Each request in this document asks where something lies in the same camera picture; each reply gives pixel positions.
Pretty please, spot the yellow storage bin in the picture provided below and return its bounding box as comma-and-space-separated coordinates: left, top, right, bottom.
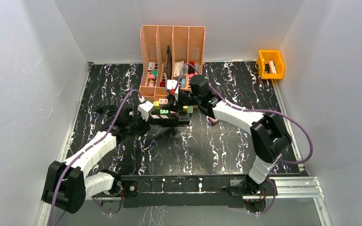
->
256, 50, 285, 80

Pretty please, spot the pink white charger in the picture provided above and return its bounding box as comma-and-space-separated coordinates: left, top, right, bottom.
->
158, 98, 169, 106

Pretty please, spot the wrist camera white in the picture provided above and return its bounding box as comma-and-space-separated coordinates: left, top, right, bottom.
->
137, 101, 155, 121
165, 80, 178, 91

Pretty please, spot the white box in organizer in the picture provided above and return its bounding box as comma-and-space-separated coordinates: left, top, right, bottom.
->
173, 61, 184, 79

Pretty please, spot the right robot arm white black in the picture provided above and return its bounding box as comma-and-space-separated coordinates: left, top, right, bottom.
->
165, 75, 292, 195

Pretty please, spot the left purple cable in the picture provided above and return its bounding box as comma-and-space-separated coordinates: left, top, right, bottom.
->
46, 89, 146, 226

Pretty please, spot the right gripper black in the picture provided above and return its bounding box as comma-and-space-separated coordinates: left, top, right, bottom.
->
161, 89, 201, 113

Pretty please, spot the black power strip front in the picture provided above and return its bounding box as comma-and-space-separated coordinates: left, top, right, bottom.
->
148, 113, 190, 127

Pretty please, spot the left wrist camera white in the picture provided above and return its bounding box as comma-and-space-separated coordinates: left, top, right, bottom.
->
137, 101, 155, 121

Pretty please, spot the orange desk file organizer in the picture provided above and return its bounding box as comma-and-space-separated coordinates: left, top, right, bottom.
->
139, 25, 206, 102

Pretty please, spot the black tablet in organizer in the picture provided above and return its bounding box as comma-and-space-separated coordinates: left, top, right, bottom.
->
164, 46, 173, 81

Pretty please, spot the green power strip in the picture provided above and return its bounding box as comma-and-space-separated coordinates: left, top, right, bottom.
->
152, 101, 194, 114

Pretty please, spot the purple cable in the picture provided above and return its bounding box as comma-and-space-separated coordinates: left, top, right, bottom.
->
176, 63, 314, 215
46, 89, 146, 226

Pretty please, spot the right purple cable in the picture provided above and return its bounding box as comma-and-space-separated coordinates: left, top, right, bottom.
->
176, 63, 314, 215

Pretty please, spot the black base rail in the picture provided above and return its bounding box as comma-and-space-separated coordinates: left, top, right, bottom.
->
92, 174, 277, 209

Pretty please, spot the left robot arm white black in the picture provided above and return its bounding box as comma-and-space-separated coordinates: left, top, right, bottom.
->
41, 106, 153, 213

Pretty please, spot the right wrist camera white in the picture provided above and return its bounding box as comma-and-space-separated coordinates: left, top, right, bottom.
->
165, 80, 178, 91

